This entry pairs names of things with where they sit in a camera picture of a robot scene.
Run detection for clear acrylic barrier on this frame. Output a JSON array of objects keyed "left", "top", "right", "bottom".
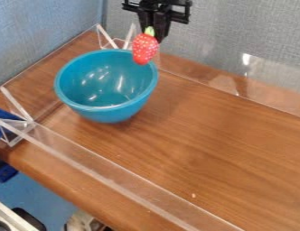
[
  {"left": 0, "top": 25, "right": 100, "bottom": 120},
  {"left": 0, "top": 119, "right": 243, "bottom": 231},
  {"left": 95, "top": 23, "right": 300, "bottom": 119}
]

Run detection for clear acrylic back barrier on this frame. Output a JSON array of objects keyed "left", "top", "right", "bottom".
[{"left": 95, "top": 23, "right": 300, "bottom": 119}]

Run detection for dark blue clamp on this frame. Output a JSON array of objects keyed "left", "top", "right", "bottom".
[{"left": 0, "top": 108, "right": 20, "bottom": 183}]

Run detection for red toy strawberry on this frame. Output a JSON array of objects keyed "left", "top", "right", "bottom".
[{"left": 131, "top": 26, "right": 159, "bottom": 65}]

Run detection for blue plastic bowl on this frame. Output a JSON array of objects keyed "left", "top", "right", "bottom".
[{"left": 53, "top": 50, "right": 157, "bottom": 124}]

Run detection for clear acrylic front barrier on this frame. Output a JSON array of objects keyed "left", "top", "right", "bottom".
[{"left": 0, "top": 119, "right": 243, "bottom": 231}]

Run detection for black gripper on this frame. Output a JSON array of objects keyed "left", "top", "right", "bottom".
[{"left": 121, "top": 0, "right": 192, "bottom": 42}]

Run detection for white crumpled object below table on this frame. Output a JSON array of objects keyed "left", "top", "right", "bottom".
[{"left": 63, "top": 210, "right": 104, "bottom": 231}]

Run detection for black and silver equipment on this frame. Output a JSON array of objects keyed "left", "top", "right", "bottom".
[{"left": 0, "top": 202, "right": 47, "bottom": 231}]

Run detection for clear acrylic left barrier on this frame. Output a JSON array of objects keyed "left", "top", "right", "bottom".
[{"left": 0, "top": 25, "right": 100, "bottom": 120}]

